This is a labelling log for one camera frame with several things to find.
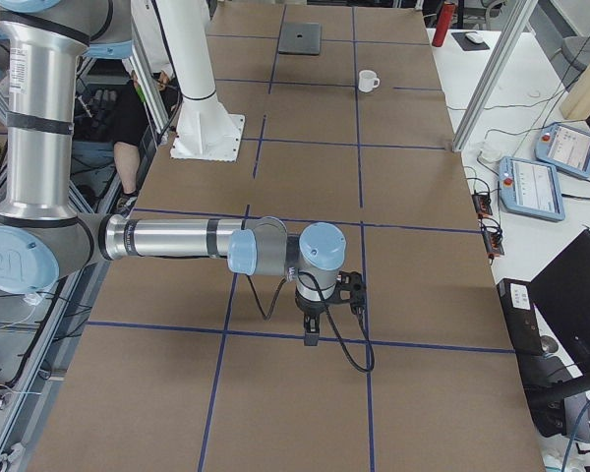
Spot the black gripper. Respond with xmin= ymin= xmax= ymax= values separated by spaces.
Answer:
xmin=295 ymin=282 xmax=329 ymax=346

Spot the white ceramic cup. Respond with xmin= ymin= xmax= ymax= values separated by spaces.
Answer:
xmin=358 ymin=70 xmax=381 ymax=93

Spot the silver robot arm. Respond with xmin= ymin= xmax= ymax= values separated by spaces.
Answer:
xmin=0 ymin=1 xmax=346 ymax=346

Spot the grey closed laptop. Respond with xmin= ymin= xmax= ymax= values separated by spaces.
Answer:
xmin=278 ymin=22 xmax=322 ymax=56

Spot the black computer box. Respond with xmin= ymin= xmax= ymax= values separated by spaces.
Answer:
xmin=497 ymin=278 xmax=590 ymax=443

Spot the near teach pendant tablet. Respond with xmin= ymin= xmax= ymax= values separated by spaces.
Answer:
xmin=499 ymin=156 xmax=565 ymax=221

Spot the teach pendant tablet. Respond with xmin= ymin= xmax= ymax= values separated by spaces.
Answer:
xmin=499 ymin=156 xmax=565 ymax=221
xmin=535 ymin=123 xmax=590 ymax=179

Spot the black monitor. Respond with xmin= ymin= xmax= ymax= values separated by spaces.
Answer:
xmin=530 ymin=229 xmax=590 ymax=372

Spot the far teach pendant tablet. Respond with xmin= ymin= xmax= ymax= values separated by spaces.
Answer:
xmin=535 ymin=123 xmax=590 ymax=179

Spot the white computer mouse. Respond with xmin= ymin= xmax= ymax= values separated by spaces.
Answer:
xmin=464 ymin=31 xmax=485 ymax=45

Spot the red cylindrical bottle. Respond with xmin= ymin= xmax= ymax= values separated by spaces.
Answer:
xmin=432 ymin=1 xmax=456 ymax=47

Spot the black robot cable right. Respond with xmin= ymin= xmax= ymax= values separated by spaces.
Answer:
xmin=245 ymin=269 xmax=376 ymax=373

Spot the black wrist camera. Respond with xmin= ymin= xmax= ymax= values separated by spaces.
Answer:
xmin=332 ymin=271 xmax=367 ymax=318

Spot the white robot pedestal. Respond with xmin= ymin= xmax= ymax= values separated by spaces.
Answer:
xmin=153 ymin=0 xmax=245 ymax=162

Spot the aluminium frame post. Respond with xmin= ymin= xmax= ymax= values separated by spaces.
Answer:
xmin=451 ymin=0 xmax=538 ymax=152

